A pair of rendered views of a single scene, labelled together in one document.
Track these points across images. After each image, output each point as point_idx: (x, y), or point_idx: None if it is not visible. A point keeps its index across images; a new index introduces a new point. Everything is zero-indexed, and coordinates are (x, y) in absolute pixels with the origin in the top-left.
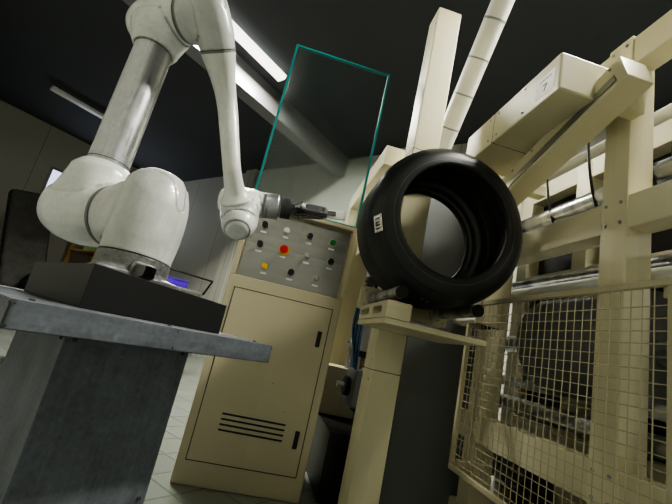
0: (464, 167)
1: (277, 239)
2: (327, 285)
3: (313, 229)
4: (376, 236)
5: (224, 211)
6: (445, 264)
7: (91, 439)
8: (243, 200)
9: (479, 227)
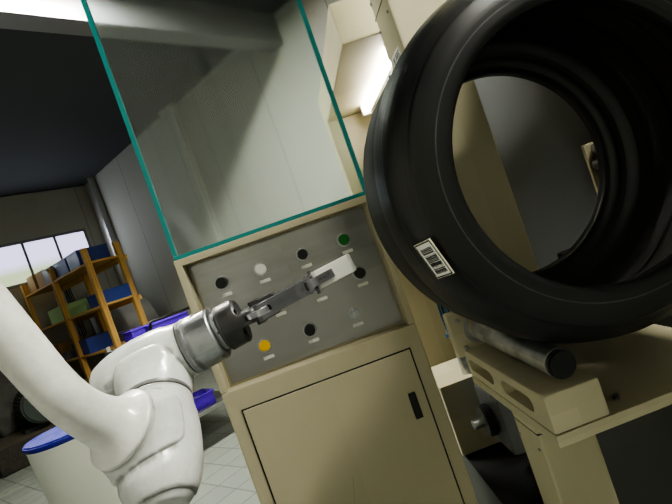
0: (548, 2)
1: (256, 291)
2: (377, 311)
3: (300, 238)
4: (445, 283)
5: (113, 482)
6: (543, 153)
7: None
8: (133, 439)
9: (604, 81)
